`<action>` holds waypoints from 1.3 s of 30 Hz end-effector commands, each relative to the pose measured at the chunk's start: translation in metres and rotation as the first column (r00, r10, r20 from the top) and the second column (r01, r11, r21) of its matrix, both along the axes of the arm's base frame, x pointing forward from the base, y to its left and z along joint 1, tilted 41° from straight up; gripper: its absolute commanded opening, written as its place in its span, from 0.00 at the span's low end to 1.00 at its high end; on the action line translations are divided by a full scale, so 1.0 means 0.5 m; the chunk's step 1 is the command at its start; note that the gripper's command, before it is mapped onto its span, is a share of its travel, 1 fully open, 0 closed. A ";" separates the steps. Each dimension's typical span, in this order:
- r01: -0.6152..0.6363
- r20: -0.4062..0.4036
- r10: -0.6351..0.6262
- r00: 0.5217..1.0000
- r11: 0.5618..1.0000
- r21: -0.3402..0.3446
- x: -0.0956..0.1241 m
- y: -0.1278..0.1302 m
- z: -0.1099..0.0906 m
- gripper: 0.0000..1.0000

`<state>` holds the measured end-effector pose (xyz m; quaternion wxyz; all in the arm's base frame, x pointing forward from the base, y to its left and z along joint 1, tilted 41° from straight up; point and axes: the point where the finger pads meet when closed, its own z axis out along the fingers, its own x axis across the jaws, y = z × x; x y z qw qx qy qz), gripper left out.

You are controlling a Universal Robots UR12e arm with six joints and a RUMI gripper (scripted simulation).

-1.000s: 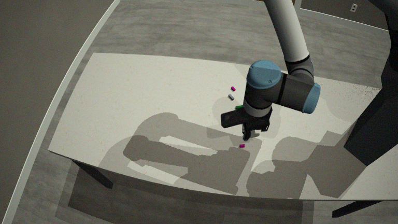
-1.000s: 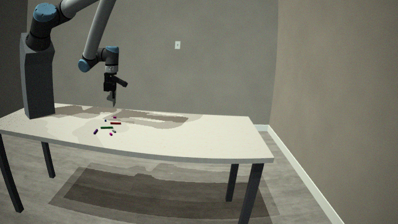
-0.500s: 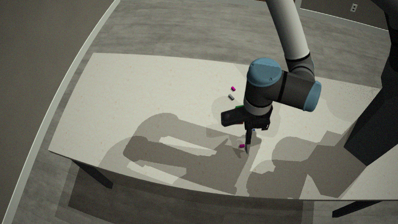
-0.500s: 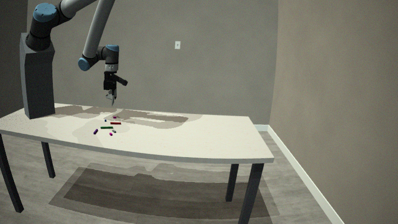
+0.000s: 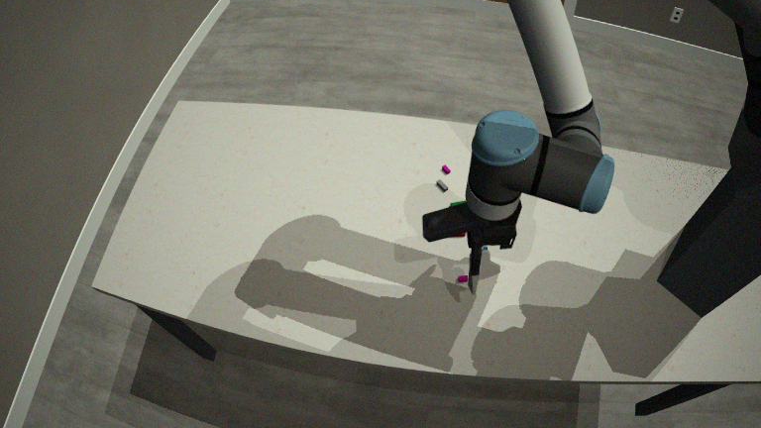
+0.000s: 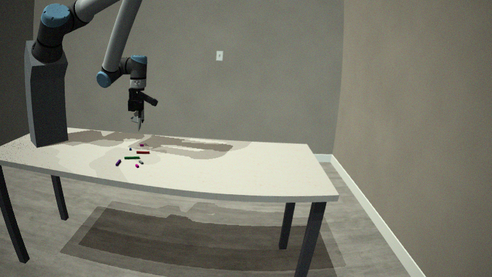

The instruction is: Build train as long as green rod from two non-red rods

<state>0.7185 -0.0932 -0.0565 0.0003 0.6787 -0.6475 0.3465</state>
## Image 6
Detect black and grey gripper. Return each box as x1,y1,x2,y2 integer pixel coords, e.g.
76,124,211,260
128,88,144,131

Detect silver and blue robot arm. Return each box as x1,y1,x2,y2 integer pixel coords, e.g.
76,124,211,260
31,0,158,106

